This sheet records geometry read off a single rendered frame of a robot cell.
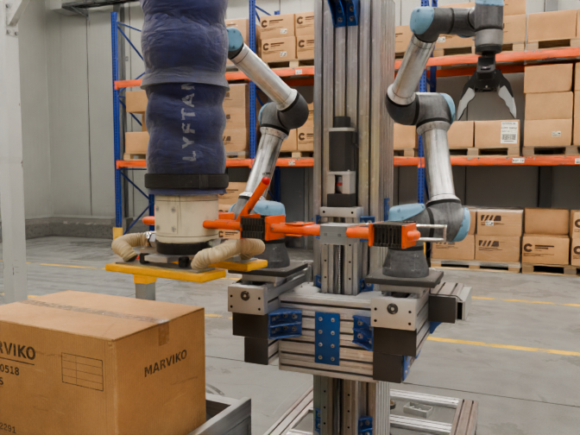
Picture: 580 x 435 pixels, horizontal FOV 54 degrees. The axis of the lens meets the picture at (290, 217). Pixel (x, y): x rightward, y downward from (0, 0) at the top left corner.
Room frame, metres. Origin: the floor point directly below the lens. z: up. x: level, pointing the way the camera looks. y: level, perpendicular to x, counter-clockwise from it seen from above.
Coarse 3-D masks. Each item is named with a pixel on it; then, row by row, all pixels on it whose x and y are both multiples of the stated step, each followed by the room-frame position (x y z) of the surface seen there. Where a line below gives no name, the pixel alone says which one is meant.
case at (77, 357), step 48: (0, 336) 1.63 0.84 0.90; (48, 336) 1.54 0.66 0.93; (96, 336) 1.46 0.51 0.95; (144, 336) 1.54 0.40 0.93; (192, 336) 1.73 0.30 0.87; (0, 384) 1.63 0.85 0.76; (48, 384) 1.54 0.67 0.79; (96, 384) 1.46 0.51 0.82; (144, 384) 1.53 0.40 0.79; (192, 384) 1.73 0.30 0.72; (0, 432) 1.64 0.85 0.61; (48, 432) 1.55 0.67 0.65; (96, 432) 1.47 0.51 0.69; (144, 432) 1.53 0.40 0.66
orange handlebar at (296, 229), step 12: (228, 216) 1.78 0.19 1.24; (216, 228) 1.49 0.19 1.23; (228, 228) 1.47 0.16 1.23; (276, 228) 1.39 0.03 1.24; (288, 228) 1.37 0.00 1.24; (300, 228) 1.35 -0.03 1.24; (312, 228) 1.34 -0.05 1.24; (348, 228) 1.29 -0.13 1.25; (360, 228) 1.32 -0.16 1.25; (408, 240) 1.22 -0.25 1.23
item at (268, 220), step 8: (240, 216) 1.43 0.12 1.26; (248, 216) 1.45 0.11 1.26; (256, 216) 1.48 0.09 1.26; (264, 216) 1.49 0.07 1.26; (272, 216) 1.41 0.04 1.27; (280, 216) 1.44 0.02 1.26; (240, 224) 1.43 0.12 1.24; (248, 224) 1.41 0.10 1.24; (256, 224) 1.39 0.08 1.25; (264, 224) 1.39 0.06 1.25; (240, 232) 1.43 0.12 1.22; (248, 232) 1.41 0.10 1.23; (256, 232) 1.39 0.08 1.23; (264, 232) 1.39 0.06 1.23
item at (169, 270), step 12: (108, 264) 1.54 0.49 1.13; (120, 264) 1.53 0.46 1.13; (132, 264) 1.51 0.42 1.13; (144, 264) 1.50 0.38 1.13; (156, 264) 1.50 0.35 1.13; (168, 264) 1.50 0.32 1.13; (180, 264) 1.44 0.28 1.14; (156, 276) 1.44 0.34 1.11; (168, 276) 1.42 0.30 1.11; (180, 276) 1.40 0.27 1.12; (192, 276) 1.38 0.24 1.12; (204, 276) 1.37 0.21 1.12; (216, 276) 1.41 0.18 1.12
